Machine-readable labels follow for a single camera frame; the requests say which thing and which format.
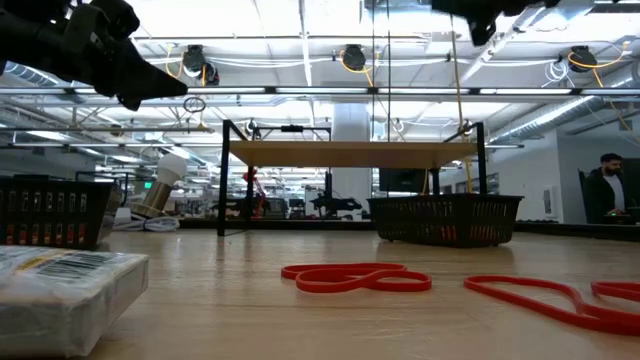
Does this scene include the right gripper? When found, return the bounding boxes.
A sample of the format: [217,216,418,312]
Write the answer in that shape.
[432,0,561,46]

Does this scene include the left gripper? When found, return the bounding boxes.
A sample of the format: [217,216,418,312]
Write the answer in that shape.
[59,0,189,112]

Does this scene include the yellow crayon pack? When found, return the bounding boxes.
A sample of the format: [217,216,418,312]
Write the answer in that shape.
[0,244,150,357]

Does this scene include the wooden desk shelf riser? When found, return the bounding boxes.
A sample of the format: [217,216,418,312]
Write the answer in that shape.
[217,119,489,237]

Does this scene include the light bulb table lamp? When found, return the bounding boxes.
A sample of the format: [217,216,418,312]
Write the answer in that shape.
[128,152,189,220]

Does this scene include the black mesh tray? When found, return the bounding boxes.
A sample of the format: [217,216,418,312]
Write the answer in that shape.
[0,175,124,251]
[366,193,525,249]

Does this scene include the red background robot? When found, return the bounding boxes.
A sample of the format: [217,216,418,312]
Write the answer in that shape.
[242,167,267,219]

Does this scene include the black monitor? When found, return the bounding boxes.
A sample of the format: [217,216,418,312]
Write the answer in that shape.
[378,168,429,194]

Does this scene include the person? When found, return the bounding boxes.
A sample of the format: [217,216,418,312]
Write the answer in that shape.
[579,152,629,225]

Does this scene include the black ceiling cord reel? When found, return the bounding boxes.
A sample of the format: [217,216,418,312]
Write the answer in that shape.
[180,43,221,87]
[341,43,368,72]
[567,44,599,74]

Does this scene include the yellow hanging cable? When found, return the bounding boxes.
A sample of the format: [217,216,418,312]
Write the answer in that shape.
[448,9,475,195]

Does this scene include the black hanging cable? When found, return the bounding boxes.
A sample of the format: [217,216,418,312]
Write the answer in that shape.
[369,0,392,146]

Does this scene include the white adapter with cable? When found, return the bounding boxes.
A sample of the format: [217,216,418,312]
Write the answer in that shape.
[112,207,181,233]

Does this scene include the black aluminium table frame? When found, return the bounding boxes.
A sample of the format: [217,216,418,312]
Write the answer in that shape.
[177,217,640,242]

